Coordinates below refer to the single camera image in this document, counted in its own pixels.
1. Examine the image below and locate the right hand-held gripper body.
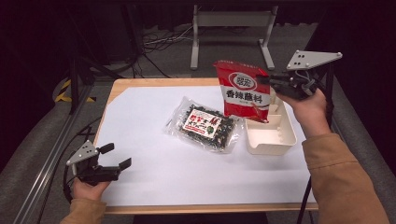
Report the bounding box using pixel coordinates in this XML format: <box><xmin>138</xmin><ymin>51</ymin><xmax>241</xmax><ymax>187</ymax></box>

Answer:
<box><xmin>269</xmin><ymin>49</ymin><xmax>344</xmax><ymax>101</ymax></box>

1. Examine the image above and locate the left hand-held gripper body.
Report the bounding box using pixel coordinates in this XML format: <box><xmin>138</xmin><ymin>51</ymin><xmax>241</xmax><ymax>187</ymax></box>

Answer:
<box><xmin>65</xmin><ymin>139</ymin><xmax>122</xmax><ymax>187</ymax></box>

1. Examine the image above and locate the red and white sauce packet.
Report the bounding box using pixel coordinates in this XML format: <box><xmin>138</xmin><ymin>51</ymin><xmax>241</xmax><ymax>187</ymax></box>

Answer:
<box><xmin>213</xmin><ymin>60</ymin><xmax>271</xmax><ymax>124</ymax></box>

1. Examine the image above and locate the cream plastic organizer box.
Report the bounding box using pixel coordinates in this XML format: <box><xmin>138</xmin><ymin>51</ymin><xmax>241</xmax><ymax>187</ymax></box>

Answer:
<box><xmin>244</xmin><ymin>88</ymin><xmax>298</xmax><ymax>156</ymax></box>

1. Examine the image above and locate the person's left hand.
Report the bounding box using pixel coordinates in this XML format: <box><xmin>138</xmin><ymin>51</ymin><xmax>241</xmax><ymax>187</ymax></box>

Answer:
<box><xmin>72</xmin><ymin>178</ymin><xmax>110</xmax><ymax>202</ymax></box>

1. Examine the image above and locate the person's right hand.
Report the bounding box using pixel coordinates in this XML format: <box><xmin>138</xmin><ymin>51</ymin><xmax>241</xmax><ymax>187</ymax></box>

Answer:
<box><xmin>276</xmin><ymin>88</ymin><xmax>332</xmax><ymax>140</ymax></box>

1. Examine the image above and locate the white paper sheet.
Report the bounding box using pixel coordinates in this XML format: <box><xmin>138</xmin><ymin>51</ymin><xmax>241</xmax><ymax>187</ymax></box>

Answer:
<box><xmin>98</xmin><ymin>85</ymin><xmax>314</xmax><ymax>207</ymax></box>

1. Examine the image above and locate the yellow and black hazard tape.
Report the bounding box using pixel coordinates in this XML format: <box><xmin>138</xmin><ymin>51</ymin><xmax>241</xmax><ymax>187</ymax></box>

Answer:
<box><xmin>54</xmin><ymin>78</ymin><xmax>97</xmax><ymax>104</ymax></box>

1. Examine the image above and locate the grey metal stand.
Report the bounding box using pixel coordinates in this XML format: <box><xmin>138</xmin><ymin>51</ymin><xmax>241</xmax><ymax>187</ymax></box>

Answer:
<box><xmin>190</xmin><ymin>4</ymin><xmax>279</xmax><ymax>71</ymax></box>

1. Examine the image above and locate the black metal stand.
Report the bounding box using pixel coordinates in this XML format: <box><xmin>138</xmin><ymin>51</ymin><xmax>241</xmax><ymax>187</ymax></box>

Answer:
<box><xmin>65</xmin><ymin>46</ymin><xmax>125</xmax><ymax>115</ymax></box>

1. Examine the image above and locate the clear bag of dried seaweed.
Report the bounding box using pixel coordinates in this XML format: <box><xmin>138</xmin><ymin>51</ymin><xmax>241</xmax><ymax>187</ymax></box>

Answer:
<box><xmin>163</xmin><ymin>95</ymin><xmax>243</xmax><ymax>154</ymax></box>

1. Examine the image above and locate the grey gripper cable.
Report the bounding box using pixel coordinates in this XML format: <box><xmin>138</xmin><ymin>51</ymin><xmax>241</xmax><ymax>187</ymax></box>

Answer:
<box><xmin>293</xmin><ymin>69</ymin><xmax>317</xmax><ymax>93</ymax></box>

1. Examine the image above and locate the aluminium rail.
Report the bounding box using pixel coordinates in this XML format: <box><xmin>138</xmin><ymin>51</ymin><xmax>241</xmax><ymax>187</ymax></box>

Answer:
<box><xmin>12</xmin><ymin>85</ymin><xmax>94</xmax><ymax>224</ymax></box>

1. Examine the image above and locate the bundle of floor cables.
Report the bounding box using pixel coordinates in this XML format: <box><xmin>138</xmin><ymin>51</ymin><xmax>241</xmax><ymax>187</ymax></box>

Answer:
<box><xmin>141</xmin><ymin>26</ymin><xmax>194</xmax><ymax>53</ymax></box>

